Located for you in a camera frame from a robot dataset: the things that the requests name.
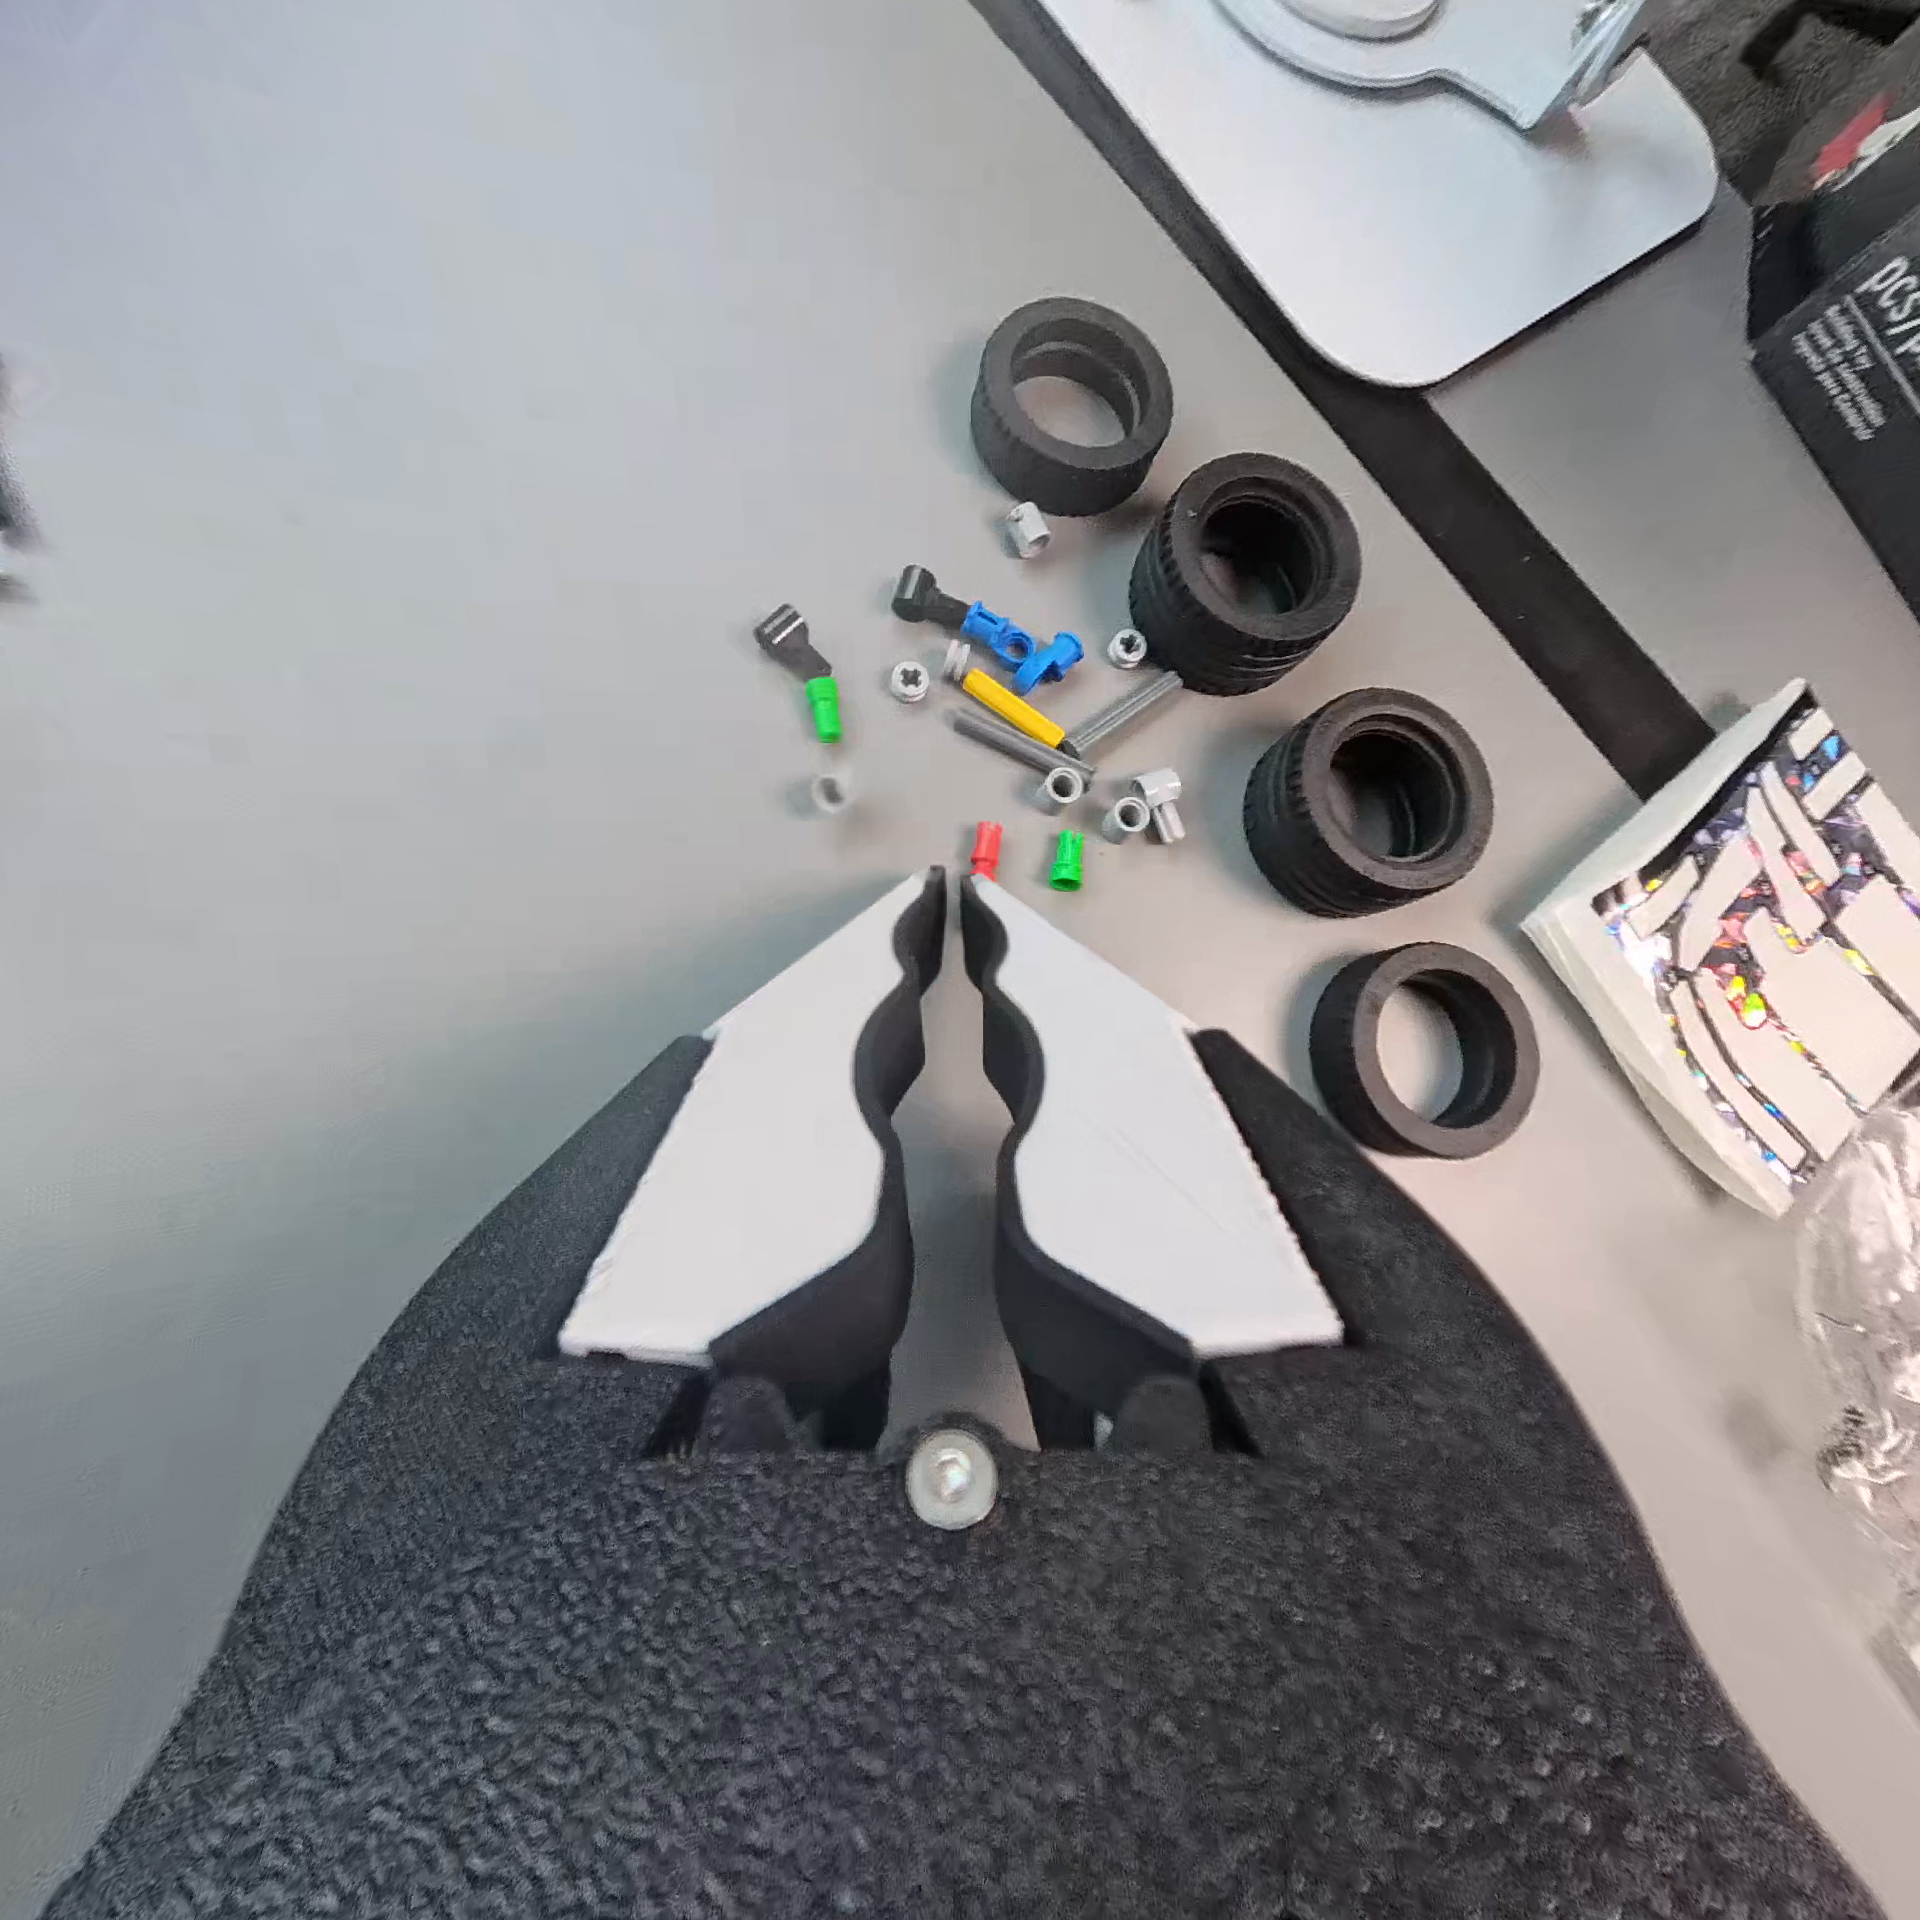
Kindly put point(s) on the white book stand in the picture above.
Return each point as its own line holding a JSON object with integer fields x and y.
{"x": 1424, "y": 227}

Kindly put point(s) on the empty clear plastic bag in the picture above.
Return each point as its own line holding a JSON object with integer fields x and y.
{"x": 1866, "y": 1275}

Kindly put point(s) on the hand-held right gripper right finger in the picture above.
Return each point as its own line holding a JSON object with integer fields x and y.
{"x": 1170, "y": 1199}

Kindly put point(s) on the toy race car box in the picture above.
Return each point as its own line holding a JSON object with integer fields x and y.
{"x": 1861, "y": 375}

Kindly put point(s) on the grey desk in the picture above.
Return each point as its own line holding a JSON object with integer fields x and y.
{"x": 373, "y": 600}

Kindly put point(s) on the black rubber toy tire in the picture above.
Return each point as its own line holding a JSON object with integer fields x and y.
{"x": 1186, "y": 631}
{"x": 1020, "y": 450}
{"x": 1289, "y": 854}
{"x": 1349, "y": 1095}

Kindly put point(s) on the red lego pin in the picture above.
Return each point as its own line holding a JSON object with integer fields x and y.
{"x": 985, "y": 847}

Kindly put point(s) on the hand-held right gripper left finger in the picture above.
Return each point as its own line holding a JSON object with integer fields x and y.
{"x": 720, "y": 1199}

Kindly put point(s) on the scatter of mixed lego pieces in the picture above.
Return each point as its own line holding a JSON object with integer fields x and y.
{"x": 1005, "y": 697}

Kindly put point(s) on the sticker sheet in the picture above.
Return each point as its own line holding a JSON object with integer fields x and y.
{"x": 1770, "y": 929}

